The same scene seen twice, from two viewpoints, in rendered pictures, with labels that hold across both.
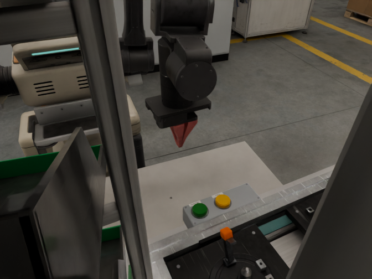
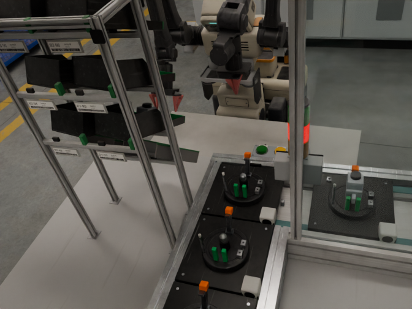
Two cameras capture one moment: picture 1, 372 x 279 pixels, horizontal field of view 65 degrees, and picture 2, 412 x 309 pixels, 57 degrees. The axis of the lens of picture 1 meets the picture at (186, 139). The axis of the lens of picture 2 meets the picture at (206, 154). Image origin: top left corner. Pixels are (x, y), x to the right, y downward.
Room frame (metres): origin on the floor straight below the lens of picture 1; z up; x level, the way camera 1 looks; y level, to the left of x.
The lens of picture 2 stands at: (-0.36, -0.72, 1.91)
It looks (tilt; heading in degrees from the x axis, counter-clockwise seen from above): 40 degrees down; 50
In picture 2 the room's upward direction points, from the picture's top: 12 degrees counter-clockwise
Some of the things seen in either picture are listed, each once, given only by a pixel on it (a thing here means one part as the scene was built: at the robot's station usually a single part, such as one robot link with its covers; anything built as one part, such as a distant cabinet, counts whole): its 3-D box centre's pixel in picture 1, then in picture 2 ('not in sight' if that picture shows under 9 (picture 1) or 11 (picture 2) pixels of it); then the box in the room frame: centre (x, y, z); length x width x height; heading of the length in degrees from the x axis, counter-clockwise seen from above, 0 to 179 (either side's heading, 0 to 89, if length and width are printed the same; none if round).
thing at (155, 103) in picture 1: (177, 91); (233, 61); (0.44, 0.01, 1.34); 0.10 x 0.07 x 0.07; 115
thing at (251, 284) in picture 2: not in sight; (224, 242); (0.06, -0.22, 1.01); 0.24 x 0.24 x 0.13; 25
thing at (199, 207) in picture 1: (200, 211); (262, 150); (0.49, -0.04, 0.96); 0.04 x 0.04 x 0.02
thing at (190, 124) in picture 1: (172, 127); (232, 81); (0.43, 0.02, 1.27); 0.07 x 0.07 x 0.09; 25
